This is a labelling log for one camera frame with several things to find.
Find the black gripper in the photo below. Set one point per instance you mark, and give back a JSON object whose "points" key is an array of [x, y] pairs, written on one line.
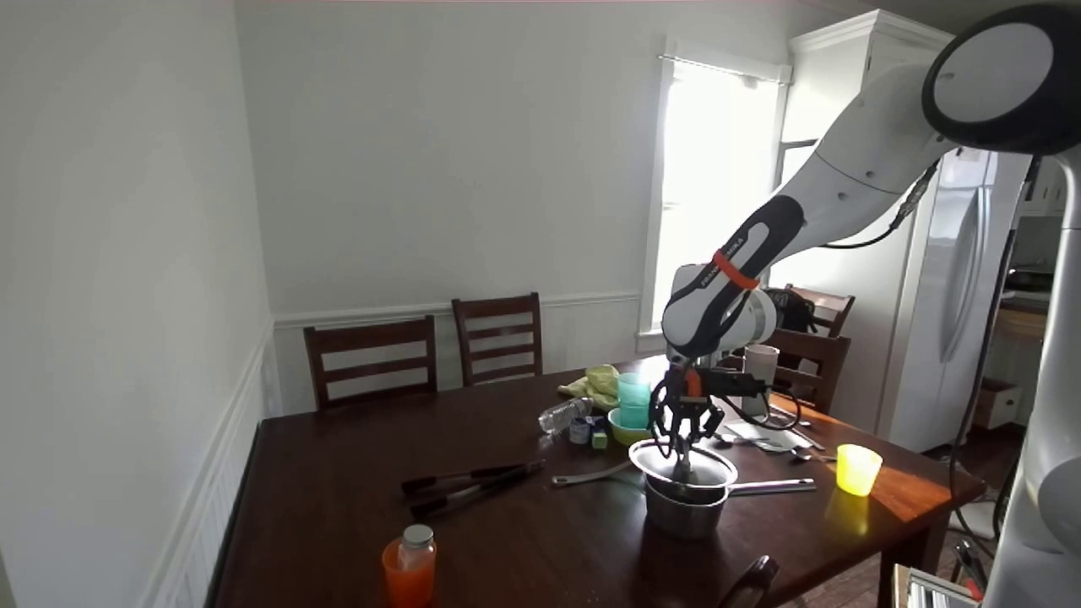
{"points": [[681, 390]]}

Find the silver pot lid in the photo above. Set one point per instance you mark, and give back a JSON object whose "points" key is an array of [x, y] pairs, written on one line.
{"points": [[710, 462]]}

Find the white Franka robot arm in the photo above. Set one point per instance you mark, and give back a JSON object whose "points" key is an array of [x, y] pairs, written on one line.
{"points": [[854, 171]]}

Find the teal plastic cup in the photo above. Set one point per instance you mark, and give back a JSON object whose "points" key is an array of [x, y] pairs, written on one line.
{"points": [[635, 399]]}

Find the green bowl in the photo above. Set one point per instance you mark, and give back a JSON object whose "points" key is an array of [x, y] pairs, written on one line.
{"points": [[626, 425]]}

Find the yellow cloth towel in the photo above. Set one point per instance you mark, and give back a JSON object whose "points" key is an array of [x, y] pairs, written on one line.
{"points": [[594, 385]]}

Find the glass dish with small items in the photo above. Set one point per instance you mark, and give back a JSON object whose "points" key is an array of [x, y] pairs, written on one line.
{"points": [[567, 422]]}

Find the brown wooden chair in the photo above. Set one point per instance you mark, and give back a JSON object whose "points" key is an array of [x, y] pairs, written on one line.
{"points": [[816, 349]]}

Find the dark wooden curved-back chair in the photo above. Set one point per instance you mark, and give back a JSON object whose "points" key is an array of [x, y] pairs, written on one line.
{"points": [[751, 575]]}

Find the yellow plastic cup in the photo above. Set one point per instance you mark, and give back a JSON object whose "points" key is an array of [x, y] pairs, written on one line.
{"points": [[859, 471]]}

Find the black kitchen tongs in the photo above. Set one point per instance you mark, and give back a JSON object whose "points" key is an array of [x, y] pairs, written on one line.
{"points": [[466, 488]]}

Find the dark wooden slat-back chair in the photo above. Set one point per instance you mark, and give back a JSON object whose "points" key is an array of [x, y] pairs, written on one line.
{"points": [[497, 304], [373, 336]]}

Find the bright window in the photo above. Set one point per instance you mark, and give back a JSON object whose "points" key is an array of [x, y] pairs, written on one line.
{"points": [[714, 171]]}

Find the white refrigerator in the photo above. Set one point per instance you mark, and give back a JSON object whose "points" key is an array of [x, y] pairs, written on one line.
{"points": [[950, 315]]}

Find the orange bottle with grey cap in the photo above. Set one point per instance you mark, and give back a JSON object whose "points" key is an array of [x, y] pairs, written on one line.
{"points": [[411, 575]]}

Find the white tall cabinet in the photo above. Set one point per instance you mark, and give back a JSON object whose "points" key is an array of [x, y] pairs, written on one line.
{"points": [[866, 54]]}

